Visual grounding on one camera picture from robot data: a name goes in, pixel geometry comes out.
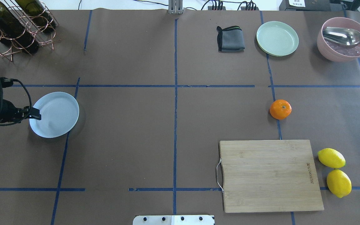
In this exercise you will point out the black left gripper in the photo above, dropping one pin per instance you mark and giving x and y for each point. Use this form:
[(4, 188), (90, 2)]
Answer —
[(7, 113)]

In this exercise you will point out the light blue plate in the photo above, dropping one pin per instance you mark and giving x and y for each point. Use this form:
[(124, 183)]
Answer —
[(59, 114)]

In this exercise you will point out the light green plate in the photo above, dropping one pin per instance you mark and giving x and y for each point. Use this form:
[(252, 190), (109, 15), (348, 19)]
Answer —
[(277, 38)]

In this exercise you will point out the grey folded cloth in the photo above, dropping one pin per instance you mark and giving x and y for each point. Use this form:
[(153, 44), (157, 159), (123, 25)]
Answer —
[(230, 39)]

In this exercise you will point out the bamboo cutting board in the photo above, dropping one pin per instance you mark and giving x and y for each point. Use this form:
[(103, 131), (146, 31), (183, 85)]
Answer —
[(262, 176)]

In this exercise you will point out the orange mandarin fruit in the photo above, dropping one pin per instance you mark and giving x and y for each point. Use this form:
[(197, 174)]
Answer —
[(280, 109)]

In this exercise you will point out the upper yellow lemon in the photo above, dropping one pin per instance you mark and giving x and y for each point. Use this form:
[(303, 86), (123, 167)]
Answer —
[(331, 158)]

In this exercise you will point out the yellow lemon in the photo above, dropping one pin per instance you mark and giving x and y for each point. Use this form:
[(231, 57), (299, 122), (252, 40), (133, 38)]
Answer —
[(339, 183), (331, 158)]

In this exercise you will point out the pink bowl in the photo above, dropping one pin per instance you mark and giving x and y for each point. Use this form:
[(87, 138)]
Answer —
[(329, 52)]

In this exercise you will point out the lower yellow lemon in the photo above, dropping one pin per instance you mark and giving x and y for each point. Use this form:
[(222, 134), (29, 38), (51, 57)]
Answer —
[(339, 183)]

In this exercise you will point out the steel ice scoop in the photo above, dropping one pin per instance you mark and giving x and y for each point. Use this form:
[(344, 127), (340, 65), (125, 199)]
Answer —
[(340, 35)]

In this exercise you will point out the copper wire bottle rack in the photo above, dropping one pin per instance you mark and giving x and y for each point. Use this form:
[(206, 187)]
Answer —
[(26, 26)]

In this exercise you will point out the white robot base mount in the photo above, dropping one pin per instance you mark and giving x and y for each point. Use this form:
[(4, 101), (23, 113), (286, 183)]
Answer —
[(174, 220)]

